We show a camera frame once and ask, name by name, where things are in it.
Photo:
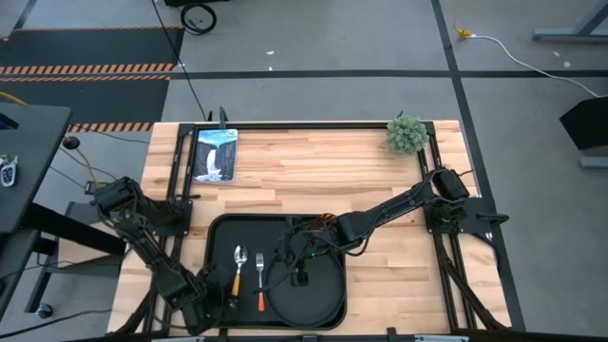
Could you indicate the black aluminium table frame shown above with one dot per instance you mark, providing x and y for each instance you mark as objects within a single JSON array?
[{"x": 309, "y": 126}]

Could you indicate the white key fob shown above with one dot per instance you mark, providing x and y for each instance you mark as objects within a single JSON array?
[{"x": 8, "y": 172}]

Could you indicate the small green potted plant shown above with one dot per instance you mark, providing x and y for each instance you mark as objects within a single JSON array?
[{"x": 407, "y": 135}]

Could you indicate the blue picture card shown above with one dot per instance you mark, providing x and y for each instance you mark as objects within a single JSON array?
[{"x": 215, "y": 156}]

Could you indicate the black rectangular tray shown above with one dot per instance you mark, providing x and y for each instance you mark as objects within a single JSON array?
[{"x": 223, "y": 237}]

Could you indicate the black mat with hazard stripes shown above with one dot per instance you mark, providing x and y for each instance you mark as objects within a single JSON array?
[
  {"x": 85, "y": 100},
  {"x": 90, "y": 47}
]

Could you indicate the black box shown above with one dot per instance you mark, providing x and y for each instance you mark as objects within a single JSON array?
[{"x": 586, "y": 123}]

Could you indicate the grey table leg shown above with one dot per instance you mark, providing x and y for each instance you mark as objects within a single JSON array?
[{"x": 570, "y": 34}]

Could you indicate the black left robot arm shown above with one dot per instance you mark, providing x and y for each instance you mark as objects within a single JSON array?
[{"x": 142, "y": 237}]

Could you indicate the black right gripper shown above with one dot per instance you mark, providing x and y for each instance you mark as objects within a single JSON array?
[{"x": 304, "y": 242}]

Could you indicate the yellow plug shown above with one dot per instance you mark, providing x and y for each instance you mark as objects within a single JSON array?
[{"x": 463, "y": 33}]

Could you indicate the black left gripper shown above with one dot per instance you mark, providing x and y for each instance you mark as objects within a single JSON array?
[{"x": 206, "y": 299}]

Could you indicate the black clamp post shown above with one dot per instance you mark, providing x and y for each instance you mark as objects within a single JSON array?
[{"x": 222, "y": 116}]

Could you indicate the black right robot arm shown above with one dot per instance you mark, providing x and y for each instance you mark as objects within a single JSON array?
[{"x": 394, "y": 204}]

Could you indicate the amber ribbed glass cup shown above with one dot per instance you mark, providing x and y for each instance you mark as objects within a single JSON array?
[{"x": 326, "y": 218}]

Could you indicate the black caster wheel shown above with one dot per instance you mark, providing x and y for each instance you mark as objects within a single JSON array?
[{"x": 45, "y": 311}]

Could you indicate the black side desk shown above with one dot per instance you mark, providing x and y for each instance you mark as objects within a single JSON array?
[{"x": 28, "y": 157}]

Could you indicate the black round plate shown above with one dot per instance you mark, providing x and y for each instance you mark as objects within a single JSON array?
[{"x": 313, "y": 304}]

